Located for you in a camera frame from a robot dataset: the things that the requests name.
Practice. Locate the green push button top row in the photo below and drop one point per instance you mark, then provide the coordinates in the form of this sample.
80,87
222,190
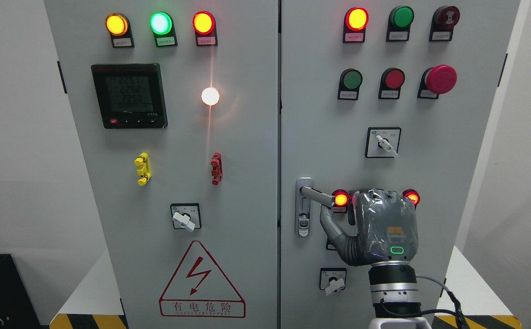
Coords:
399,21

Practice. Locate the white platform with hazard stripes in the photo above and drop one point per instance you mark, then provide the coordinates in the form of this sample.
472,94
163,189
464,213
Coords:
96,301

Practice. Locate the red lit indicator middle right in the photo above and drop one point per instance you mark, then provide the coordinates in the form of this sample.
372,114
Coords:
413,195

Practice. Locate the green push button lower left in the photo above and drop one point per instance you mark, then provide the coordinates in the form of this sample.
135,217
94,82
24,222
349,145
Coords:
329,246

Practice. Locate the grey left cabinet door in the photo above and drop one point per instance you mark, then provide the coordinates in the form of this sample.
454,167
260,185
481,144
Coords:
238,216

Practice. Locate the red high voltage warning sign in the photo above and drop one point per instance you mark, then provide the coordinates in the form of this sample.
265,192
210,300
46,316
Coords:
200,288

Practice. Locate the grey right cabinet door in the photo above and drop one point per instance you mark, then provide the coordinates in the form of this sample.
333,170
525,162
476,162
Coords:
325,138

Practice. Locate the red emergency stop mushroom button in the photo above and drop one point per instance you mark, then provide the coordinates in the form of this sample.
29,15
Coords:
436,81

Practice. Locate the yellow indicator light top left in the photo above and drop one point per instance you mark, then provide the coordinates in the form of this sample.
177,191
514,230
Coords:
119,29

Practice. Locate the red terminal connector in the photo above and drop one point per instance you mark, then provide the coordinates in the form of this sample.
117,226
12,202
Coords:
216,168

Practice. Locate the upper right white selector switch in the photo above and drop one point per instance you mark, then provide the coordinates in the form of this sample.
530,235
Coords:
382,142

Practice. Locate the red lit indicator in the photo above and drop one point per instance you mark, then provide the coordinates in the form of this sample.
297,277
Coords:
341,201
413,195
355,22

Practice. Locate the lower white selector switch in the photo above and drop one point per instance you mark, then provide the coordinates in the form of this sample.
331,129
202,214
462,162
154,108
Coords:
332,280

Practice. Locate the red lit indicator middle left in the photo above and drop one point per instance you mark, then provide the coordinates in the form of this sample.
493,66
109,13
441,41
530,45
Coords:
341,201

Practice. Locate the red lit indicator top right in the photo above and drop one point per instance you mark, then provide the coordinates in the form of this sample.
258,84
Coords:
355,22

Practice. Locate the grey cabinet door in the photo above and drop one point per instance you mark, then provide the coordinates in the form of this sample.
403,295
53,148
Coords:
325,138
238,216

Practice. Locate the red indicator light left door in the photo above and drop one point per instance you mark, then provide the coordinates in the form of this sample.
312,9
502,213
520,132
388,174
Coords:
205,29

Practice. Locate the left door white selector switch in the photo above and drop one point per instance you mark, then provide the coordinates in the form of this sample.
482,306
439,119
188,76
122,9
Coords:
186,216

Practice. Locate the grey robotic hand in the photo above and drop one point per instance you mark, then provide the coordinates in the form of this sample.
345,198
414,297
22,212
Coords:
386,225

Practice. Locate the silver door latch handle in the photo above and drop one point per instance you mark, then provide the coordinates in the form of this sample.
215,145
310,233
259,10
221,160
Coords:
305,193

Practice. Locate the green push button second row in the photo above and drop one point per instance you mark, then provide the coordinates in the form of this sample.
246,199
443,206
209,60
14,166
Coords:
349,85

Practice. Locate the yellow terminal connector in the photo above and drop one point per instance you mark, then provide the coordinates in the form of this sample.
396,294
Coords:
143,168

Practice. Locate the white lit indicator light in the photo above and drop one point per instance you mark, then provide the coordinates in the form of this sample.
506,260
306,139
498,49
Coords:
210,96

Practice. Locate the black box lower left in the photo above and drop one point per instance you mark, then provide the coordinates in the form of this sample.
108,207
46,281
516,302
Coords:
0,292

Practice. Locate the green lit indicator light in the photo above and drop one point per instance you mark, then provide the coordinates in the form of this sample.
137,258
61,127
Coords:
163,28

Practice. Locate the black digital power meter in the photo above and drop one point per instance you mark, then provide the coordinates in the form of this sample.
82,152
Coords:
130,95

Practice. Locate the red push button second row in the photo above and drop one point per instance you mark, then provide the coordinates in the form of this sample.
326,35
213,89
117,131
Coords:
390,84

